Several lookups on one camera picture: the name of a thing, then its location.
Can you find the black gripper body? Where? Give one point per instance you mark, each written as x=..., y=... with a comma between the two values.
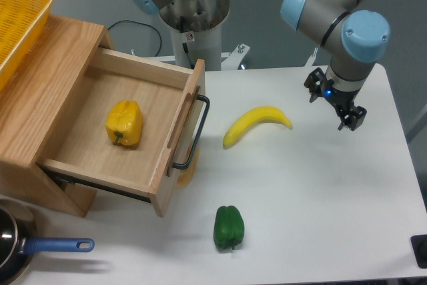
x=340, y=93

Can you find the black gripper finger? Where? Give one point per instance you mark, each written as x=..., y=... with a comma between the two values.
x=314, y=83
x=351, y=118

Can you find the wooden top drawer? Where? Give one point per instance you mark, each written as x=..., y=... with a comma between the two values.
x=171, y=99

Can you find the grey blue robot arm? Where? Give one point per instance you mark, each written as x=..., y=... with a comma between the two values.
x=355, y=39

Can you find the wooden drawer cabinet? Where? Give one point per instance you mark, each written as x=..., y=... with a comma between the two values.
x=34, y=101

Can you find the yellow banana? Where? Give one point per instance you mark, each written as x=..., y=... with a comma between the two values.
x=252, y=118

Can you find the black corner device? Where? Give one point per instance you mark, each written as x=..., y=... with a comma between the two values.
x=418, y=243

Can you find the triangular pastry bread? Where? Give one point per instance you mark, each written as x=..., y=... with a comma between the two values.
x=186, y=176

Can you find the green bell pepper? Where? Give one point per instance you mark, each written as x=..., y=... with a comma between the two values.
x=229, y=229

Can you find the yellow bell pepper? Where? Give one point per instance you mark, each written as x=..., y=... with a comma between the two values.
x=124, y=123

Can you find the yellow plastic basket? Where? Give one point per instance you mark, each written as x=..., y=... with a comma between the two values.
x=22, y=22

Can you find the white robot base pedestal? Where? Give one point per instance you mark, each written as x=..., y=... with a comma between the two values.
x=195, y=27

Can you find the blue handled frying pan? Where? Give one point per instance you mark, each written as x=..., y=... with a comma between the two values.
x=20, y=240

